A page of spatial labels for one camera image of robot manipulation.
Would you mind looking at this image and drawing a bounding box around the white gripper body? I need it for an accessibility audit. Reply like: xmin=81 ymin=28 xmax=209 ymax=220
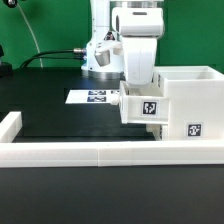
xmin=122 ymin=37 xmax=157 ymax=85

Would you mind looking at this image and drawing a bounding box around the white drawer tray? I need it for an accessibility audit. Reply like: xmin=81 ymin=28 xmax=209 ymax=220
xmin=109 ymin=81 xmax=169 ymax=125
xmin=146 ymin=124 xmax=168 ymax=141

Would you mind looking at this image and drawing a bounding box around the white drawer cabinet box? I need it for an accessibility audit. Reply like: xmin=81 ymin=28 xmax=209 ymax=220
xmin=154 ymin=66 xmax=224 ymax=141

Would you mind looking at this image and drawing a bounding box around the white front drawer tray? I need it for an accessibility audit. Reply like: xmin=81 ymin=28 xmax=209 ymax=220
xmin=146 ymin=124 xmax=168 ymax=141

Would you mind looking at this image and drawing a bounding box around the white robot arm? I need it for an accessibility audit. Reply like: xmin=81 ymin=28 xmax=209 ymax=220
xmin=82 ymin=0 xmax=165 ymax=86

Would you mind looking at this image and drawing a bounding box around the white marker tag sheet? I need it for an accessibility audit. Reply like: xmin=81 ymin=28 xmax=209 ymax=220
xmin=65 ymin=89 xmax=119 ymax=104

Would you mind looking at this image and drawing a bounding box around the black device at left edge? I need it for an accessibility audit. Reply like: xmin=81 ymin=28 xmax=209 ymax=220
xmin=0 ymin=45 xmax=13 ymax=77

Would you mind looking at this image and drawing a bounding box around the black cable with connector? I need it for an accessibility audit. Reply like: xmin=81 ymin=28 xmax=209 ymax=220
xmin=19 ymin=47 xmax=88 ymax=69

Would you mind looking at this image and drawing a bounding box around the white thin cable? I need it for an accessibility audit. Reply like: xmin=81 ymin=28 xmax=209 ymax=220
xmin=16 ymin=3 xmax=44 ymax=69

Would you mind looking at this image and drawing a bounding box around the white U-shaped fence wall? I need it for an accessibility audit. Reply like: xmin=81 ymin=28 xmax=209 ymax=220
xmin=0 ymin=112 xmax=224 ymax=168

